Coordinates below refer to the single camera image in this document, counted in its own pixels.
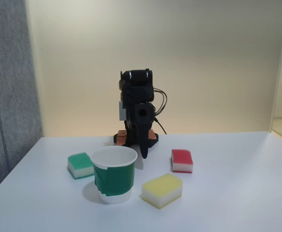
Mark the red and white sponge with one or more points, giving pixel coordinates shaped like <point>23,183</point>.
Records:
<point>182,160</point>

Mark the green and white sponge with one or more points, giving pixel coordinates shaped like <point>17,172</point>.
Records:
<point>80,166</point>

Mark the grey fabric partition panel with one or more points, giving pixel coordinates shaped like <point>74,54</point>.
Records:
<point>10,96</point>

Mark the yellow and white sponge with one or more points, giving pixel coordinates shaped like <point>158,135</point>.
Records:
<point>162,191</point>

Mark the white cup with green tape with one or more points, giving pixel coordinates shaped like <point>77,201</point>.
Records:
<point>114,176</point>

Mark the white wall outlet box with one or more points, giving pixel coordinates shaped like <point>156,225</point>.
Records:
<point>122,111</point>

